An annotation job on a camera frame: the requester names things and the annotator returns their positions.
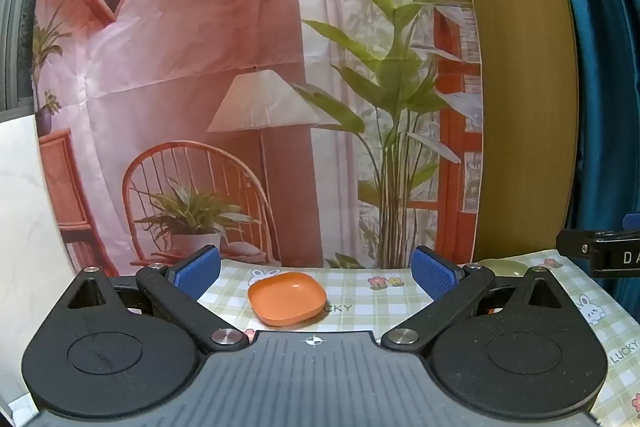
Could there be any orange square plate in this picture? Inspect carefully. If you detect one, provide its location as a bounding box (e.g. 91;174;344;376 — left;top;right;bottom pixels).
247;272;328;328

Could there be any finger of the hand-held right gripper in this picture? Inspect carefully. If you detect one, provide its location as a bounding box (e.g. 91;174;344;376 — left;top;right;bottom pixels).
556;229;593;260

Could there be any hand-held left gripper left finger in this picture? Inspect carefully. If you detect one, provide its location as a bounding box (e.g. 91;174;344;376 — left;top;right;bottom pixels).
47;245;249;354

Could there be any green checked bunny tablecloth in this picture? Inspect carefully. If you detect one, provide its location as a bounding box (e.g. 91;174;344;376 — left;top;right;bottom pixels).
197;249;640;427

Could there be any printed room scene backdrop cloth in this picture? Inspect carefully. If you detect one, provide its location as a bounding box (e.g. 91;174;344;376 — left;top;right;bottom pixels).
32;0;486;270

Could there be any pale green plate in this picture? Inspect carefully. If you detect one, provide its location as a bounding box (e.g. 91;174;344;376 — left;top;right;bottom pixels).
477;258;529;278

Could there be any white marble board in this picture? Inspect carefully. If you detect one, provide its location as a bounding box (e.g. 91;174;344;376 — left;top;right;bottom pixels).
0;114;76;413

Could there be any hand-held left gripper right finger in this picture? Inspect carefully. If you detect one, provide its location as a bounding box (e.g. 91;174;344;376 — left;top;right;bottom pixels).
381;245;583;354

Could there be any teal curtain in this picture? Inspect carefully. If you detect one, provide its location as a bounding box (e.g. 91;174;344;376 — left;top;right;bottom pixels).
542;0;640;313

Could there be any grey metal window frame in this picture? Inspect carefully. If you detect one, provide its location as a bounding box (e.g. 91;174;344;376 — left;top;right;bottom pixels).
0;0;66;110

